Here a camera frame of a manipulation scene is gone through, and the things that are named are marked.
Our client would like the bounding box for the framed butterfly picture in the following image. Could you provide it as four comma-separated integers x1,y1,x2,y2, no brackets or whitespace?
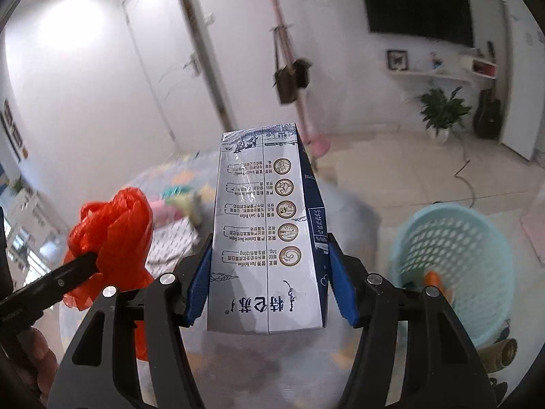
386,50,409,71

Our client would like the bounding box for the blue white milk carton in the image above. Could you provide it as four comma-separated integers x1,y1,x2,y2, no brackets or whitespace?
207,124,329,334

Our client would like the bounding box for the black wall television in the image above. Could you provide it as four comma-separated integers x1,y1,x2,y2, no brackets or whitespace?
365,0,474,48

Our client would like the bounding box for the light blue plastic basket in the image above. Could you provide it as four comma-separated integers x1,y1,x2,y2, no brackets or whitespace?
390,203,515,348

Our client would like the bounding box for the black acoustic guitar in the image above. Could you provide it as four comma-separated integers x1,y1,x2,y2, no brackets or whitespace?
472,89,502,140

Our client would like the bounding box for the pink floor mat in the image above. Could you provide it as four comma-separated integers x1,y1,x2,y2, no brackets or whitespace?
521,207,545,266

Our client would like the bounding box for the white lower wall shelf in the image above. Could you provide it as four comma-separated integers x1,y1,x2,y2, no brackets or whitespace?
387,69,474,84

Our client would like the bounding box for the person left hand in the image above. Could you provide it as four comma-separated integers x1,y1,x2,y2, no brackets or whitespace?
18,328,58,406

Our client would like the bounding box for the white refrigerator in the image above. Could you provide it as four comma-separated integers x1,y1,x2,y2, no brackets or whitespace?
502,0,544,160

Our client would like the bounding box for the pink coat rack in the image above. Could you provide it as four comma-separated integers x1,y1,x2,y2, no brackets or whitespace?
255,0,332,159

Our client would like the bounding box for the black hanging small bag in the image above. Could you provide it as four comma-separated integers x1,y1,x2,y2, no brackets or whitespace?
293,58,312,89

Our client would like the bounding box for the white door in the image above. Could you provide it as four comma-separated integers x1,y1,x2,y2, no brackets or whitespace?
123,0,223,151

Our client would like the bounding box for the red white cubby shelf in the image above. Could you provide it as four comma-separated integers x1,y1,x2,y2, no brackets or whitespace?
460,55,497,79

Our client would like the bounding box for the white printed paper leaflet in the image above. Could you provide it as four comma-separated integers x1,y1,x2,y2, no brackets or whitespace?
145,217,200,279

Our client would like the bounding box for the orange plastic bag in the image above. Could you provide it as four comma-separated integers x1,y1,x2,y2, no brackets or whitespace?
62,186,155,363

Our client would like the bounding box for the green potted plant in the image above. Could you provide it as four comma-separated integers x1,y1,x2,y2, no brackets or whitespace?
417,86,471,144

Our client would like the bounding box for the orange white paper cup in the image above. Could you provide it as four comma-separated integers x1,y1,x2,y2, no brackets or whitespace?
423,270,454,304

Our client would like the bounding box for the black floor cable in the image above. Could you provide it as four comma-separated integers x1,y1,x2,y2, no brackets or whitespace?
433,136,478,210

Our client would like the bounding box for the brown hanging tote bag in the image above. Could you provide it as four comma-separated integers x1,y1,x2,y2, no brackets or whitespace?
274,28,297,105

